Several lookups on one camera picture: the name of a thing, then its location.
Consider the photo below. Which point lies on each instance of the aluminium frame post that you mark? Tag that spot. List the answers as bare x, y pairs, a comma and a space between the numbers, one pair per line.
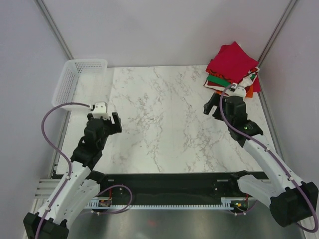
277, 30
54, 28

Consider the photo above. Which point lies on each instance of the green folded shirt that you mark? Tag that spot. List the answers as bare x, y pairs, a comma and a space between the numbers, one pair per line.
219, 80

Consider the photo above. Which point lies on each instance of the right aluminium frame post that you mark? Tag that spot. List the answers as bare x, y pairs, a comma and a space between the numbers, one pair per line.
277, 30

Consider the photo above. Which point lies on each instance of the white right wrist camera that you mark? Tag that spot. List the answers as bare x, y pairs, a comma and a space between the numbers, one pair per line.
238, 90

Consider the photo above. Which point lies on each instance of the orange folded shirt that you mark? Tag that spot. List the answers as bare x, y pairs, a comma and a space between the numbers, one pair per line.
249, 92

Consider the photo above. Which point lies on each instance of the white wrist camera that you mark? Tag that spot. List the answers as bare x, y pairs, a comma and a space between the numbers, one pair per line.
100, 110
238, 90

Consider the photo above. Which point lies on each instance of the left aluminium frame post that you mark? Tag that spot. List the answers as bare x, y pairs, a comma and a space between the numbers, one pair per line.
54, 28

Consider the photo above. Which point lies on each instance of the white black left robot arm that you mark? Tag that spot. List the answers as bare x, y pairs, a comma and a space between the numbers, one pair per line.
78, 186

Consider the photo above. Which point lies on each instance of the red white printed shirt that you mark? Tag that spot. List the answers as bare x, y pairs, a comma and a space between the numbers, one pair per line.
246, 81

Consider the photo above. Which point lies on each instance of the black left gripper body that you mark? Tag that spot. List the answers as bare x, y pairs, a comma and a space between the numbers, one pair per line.
109, 129

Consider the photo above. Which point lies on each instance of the white plastic basket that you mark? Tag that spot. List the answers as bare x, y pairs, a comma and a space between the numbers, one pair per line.
83, 81

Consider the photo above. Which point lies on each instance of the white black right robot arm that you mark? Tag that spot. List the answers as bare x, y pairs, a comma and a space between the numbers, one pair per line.
287, 196

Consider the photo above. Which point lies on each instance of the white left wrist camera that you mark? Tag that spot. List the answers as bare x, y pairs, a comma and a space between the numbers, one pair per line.
100, 110

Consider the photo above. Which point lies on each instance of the magenta folded shirt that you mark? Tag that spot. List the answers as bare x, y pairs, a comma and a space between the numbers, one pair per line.
256, 84

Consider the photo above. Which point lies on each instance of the crimson red t shirt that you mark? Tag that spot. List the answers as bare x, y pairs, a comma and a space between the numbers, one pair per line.
232, 62

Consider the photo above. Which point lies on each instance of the dark red folded shirt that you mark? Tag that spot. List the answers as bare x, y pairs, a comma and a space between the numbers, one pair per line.
219, 85

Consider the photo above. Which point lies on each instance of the white slotted cable duct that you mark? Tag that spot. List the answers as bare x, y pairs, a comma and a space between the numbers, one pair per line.
96, 204

